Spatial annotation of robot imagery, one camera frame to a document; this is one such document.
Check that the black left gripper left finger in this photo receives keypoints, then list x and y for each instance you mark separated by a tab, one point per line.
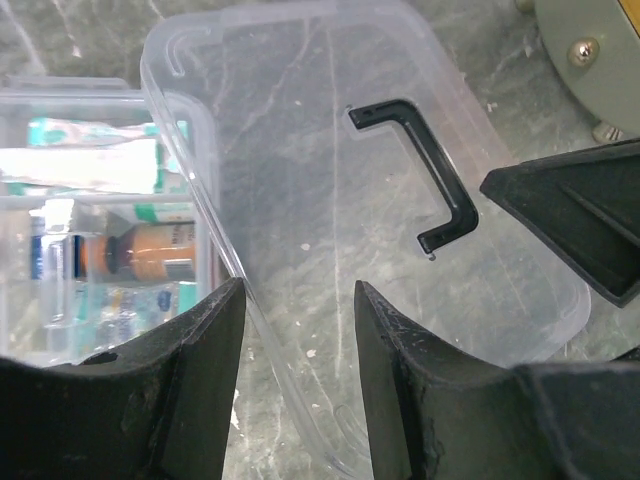
155	407

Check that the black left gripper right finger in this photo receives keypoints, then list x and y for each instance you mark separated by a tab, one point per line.
435	412

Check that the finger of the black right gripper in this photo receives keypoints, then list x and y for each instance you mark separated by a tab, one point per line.
584	206

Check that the brown syrup bottle orange cap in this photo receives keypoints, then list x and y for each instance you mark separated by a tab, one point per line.
147	253

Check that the clear plastic medicine box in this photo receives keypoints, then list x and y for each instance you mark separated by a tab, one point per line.
100	225

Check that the clear box lid black handle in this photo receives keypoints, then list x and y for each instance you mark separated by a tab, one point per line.
328	142

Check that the white teal swab packet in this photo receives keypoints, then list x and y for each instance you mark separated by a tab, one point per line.
48	132

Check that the round pastel drawer cabinet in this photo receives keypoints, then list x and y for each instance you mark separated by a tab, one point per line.
594	47

